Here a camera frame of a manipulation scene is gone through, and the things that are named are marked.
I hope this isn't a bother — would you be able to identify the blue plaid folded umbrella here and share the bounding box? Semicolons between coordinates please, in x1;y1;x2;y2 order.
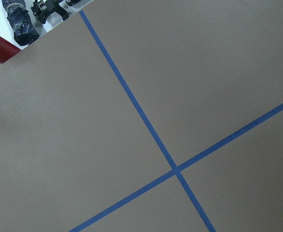
2;0;39;46

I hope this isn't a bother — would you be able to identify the black folded tripod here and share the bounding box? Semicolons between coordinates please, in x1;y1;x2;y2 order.
31;0;82;24

